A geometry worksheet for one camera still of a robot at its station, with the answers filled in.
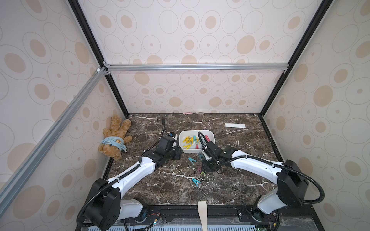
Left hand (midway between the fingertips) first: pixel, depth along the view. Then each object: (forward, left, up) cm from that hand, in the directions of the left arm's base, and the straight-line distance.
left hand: (184, 150), depth 83 cm
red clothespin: (+17, -16, -12) cm, 26 cm away
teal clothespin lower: (-13, -7, -13) cm, 20 cm away
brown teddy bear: (+9, +45, -4) cm, 46 cm away
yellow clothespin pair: (+10, -2, -12) cm, 16 cm away
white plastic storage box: (+18, +1, -8) cm, 19 cm away
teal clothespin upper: (0, -4, -12) cm, 13 cm away
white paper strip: (+31, -40, -13) cm, 52 cm away
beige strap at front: (-28, -10, -14) cm, 33 cm away
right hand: (-7, -13, -6) cm, 17 cm away
